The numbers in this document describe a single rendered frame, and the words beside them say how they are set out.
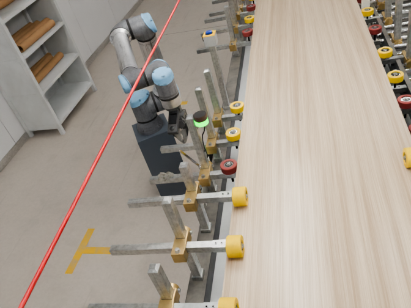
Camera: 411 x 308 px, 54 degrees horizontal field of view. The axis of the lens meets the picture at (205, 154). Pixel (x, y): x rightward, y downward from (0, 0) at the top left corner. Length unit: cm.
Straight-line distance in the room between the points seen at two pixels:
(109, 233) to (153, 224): 34
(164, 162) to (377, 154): 159
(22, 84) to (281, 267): 348
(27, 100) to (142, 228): 207
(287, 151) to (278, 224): 44
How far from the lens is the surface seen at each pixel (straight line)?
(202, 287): 175
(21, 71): 434
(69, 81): 534
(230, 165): 189
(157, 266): 132
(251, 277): 148
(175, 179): 200
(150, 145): 285
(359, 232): 157
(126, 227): 314
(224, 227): 202
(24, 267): 335
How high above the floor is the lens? 212
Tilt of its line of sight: 37 degrees down
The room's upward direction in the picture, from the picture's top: 17 degrees counter-clockwise
